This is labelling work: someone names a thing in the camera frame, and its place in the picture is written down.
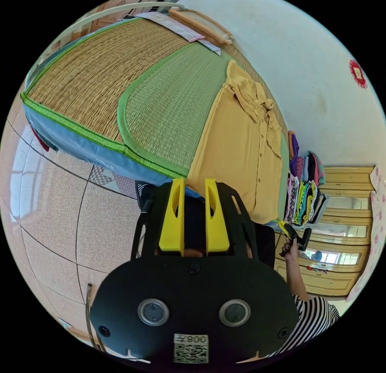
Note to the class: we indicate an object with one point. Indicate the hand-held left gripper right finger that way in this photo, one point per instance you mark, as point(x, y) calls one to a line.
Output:
point(217, 228)

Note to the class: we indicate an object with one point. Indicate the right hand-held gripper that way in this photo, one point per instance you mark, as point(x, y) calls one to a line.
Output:
point(297, 238)

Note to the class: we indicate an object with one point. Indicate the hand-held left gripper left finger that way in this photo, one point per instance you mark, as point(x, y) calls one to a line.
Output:
point(172, 228)

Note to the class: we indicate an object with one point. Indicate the person's right forearm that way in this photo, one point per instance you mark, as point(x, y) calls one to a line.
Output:
point(297, 276)

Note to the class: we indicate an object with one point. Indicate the yellow shirt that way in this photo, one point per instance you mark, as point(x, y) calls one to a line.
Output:
point(232, 149)

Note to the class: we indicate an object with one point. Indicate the person's right hand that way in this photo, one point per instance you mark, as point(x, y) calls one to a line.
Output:
point(291, 251)

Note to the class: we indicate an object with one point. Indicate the pile of clothes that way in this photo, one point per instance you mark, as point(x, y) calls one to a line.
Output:
point(307, 198)

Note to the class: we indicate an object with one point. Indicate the yellow wooden cupboard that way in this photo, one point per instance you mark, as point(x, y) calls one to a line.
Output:
point(346, 216)

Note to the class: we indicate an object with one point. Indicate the pink flowered curtain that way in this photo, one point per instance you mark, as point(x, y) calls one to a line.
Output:
point(375, 228)

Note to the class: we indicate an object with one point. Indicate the person's body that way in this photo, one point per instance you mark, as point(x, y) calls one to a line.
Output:
point(313, 321)

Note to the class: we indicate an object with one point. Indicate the bed with woven mats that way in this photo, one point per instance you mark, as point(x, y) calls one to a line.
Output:
point(99, 86)

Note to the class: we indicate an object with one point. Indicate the pink and white folded cloth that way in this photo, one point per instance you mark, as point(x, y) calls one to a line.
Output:
point(178, 27)

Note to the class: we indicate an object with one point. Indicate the orange framed woven pillow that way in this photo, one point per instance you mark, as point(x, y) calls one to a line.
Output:
point(200, 24)

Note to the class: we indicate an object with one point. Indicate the red wall ornament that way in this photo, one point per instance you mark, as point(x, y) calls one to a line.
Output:
point(358, 73)

